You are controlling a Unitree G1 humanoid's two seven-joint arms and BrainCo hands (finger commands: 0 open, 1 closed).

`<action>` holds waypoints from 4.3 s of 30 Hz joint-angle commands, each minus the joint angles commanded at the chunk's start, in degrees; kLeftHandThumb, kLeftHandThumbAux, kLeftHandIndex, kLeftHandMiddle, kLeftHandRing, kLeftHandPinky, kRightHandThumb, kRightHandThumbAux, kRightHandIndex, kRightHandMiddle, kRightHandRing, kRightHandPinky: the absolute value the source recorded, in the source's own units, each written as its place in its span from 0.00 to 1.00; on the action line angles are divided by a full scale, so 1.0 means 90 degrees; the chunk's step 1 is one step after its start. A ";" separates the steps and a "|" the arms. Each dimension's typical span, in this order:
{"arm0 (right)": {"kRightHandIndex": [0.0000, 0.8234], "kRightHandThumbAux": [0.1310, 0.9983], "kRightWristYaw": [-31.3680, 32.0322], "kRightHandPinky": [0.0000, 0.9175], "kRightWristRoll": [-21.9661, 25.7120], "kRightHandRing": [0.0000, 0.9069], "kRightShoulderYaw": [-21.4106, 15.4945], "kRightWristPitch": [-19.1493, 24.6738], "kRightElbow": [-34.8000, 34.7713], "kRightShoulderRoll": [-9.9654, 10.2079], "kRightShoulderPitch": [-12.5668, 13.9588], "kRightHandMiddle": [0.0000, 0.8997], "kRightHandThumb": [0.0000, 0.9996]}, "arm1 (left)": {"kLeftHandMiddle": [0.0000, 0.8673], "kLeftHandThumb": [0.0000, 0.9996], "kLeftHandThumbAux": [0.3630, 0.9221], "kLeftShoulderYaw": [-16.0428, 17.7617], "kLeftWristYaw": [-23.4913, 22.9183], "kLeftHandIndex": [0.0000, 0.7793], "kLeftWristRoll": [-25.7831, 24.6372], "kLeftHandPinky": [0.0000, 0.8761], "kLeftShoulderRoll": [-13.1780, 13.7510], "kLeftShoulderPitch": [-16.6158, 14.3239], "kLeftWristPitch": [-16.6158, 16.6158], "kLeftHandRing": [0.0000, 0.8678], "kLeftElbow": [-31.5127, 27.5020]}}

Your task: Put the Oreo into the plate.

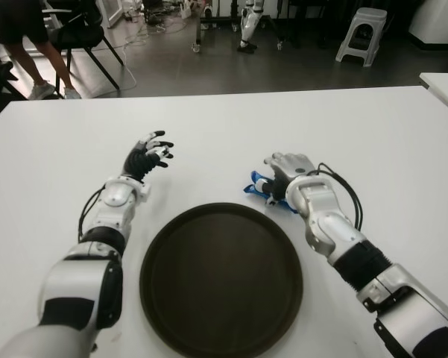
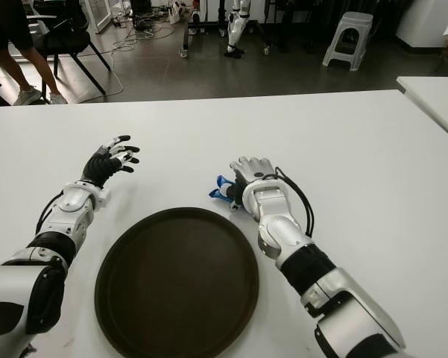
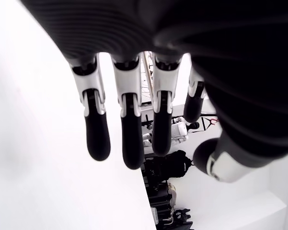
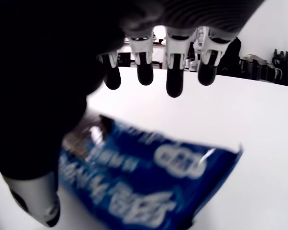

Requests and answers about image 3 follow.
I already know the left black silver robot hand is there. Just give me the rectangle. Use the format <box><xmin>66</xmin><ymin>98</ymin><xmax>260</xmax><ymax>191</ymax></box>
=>
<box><xmin>19</xmin><ymin>0</ymin><xmax>288</xmax><ymax>184</ymax></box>

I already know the clear plastic box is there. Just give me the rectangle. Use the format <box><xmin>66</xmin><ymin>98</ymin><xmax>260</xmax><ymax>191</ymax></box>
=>
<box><xmin>150</xmin><ymin>207</ymin><xmax>158</xmax><ymax>225</ymax></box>

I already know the white humanoid robot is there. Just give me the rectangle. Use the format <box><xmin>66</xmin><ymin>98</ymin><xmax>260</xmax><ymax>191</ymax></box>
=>
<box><xmin>142</xmin><ymin>116</ymin><xmax>200</xmax><ymax>147</ymax></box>

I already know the black backpack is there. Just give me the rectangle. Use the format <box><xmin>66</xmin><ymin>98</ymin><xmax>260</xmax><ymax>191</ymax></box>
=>
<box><xmin>143</xmin><ymin>150</ymin><xmax>194</xmax><ymax>179</ymax></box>

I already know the pale metal rack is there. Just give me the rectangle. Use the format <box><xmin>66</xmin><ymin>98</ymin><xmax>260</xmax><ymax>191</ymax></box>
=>
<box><xmin>140</xmin><ymin>51</ymin><xmax>156</xmax><ymax>106</ymax></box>

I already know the red black tool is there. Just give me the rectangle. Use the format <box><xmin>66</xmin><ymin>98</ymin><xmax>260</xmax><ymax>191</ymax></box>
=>
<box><xmin>202</xmin><ymin>116</ymin><xmax>219</xmax><ymax>131</ymax></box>

